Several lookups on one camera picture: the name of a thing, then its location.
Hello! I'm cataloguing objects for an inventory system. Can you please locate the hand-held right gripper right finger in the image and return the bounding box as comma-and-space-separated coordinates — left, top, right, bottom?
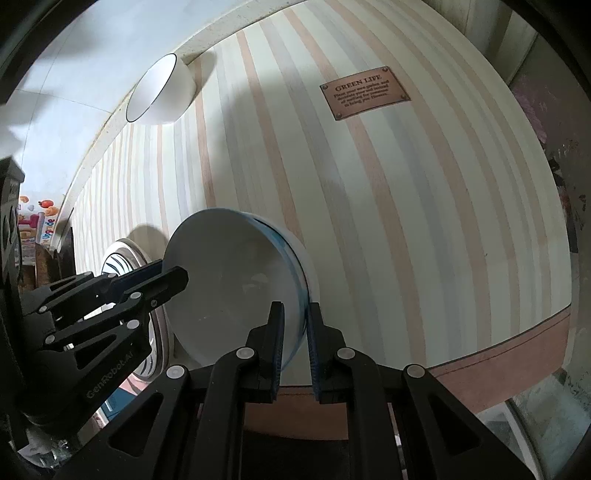
307, 302, 536, 480

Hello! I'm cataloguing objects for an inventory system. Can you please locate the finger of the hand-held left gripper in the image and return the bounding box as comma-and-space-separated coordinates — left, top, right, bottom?
41, 267, 190, 352
23, 261, 165, 320

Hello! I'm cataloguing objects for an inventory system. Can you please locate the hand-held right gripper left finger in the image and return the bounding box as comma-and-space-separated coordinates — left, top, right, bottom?
53, 301, 284, 480

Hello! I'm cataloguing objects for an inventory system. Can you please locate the white plate with dark stripes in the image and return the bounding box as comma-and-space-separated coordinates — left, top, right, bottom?
99, 237, 174, 381

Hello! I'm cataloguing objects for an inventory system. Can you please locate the white bowl with dark base print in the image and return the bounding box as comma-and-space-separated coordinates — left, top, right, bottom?
163, 208, 308, 370

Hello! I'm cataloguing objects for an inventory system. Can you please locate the white bowl with blue print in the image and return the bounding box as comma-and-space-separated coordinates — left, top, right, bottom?
240, 210, 320, 361

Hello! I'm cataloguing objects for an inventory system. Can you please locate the white bowl with dark rim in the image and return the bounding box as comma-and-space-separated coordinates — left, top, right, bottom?
126, 53, 197, 126

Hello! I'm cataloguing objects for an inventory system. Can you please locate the striped tablecloth with cat print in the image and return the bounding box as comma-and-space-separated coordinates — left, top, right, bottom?
60, 0, 573, 439

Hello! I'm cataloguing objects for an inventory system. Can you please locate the glass sliding door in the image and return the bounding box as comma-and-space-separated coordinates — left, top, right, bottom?
503, 9, 591, 480

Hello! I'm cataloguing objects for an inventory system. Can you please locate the colourful wall sticker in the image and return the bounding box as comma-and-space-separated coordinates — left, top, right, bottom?
18, 194, 63, 245

